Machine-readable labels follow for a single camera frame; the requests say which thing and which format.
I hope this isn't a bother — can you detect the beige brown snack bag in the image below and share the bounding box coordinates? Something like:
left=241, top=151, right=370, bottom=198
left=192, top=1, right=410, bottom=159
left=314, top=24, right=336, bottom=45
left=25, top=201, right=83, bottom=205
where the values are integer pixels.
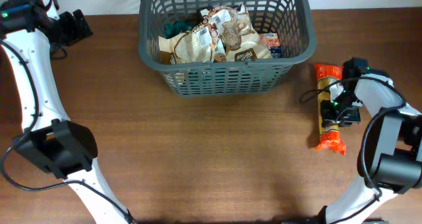
left=158, top=23, right=227, bottom=65
left=200, top=4, right=272, bottom=61

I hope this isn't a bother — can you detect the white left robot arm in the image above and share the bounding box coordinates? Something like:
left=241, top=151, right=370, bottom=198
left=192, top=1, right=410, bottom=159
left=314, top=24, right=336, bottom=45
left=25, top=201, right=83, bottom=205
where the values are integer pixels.
left=1, top=0, right=135, bottom=223

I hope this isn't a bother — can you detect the grey plastic basket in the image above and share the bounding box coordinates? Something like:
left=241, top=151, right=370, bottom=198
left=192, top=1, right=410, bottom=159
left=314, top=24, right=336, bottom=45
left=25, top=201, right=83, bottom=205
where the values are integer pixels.
left=138, top=0, right=317, bottom=97

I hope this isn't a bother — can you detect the red spaghetti packet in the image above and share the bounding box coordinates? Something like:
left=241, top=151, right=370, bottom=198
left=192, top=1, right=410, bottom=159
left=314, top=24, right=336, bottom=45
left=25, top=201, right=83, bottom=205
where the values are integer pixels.
left=314, top=64, right=347, bottom=155

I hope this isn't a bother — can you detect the green coffee bag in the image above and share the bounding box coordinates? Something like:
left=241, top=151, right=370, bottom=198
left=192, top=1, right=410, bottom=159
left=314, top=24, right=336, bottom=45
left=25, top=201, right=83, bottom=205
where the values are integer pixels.
left=164, top=20, right=198, bottom=39

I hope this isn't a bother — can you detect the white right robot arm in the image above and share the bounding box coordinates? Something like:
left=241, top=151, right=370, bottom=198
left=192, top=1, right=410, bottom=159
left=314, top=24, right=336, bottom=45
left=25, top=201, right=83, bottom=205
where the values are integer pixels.
left=315, top=57, right=421, bottom=223

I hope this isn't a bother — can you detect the colourful tissue multipack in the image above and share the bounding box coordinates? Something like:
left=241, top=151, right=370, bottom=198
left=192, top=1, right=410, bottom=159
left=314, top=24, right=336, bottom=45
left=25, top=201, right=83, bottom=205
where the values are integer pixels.
left=259, top=33, right=282, bottom=58

